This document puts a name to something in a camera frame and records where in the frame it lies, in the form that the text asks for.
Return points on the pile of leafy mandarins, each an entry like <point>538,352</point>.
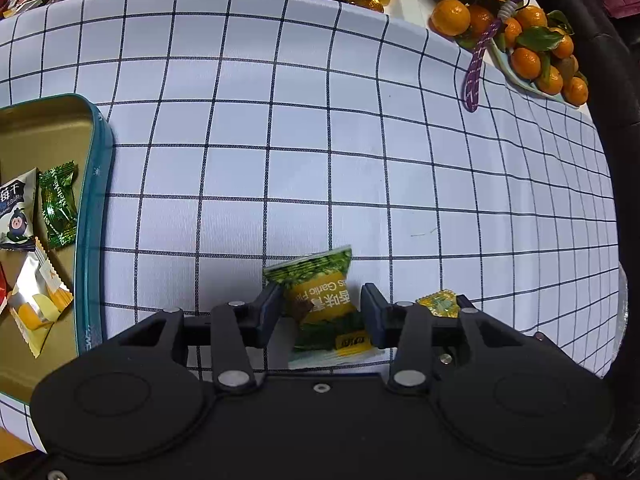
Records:
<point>530,40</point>

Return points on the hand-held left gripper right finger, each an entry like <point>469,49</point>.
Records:
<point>372,317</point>

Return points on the yellow white snack packet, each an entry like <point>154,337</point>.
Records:
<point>37,305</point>

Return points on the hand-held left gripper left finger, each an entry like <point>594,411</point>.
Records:
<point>270,312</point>

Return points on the checked tablecloth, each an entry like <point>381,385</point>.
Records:
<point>325,135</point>

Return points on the small gold candy packet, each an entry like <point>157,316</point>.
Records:
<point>439,305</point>

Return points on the dark green candy packet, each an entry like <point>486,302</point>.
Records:
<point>59,205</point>

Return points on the black leather sofa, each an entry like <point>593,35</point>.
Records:
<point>615,85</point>

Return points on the white plate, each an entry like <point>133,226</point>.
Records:
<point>505,67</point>

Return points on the green yellow pea packet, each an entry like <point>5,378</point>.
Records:
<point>325,300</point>

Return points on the gold metal tray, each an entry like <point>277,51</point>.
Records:
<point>92,210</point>

